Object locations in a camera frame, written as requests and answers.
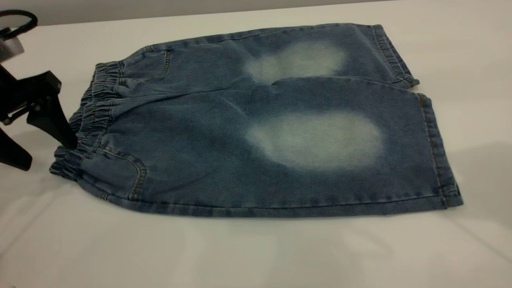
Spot blue denim pants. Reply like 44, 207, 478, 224
49, 23, 464, 218

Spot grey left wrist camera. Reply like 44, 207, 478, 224
0, 37, 25, 61

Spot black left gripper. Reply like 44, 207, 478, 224
0, 64, 79, 172

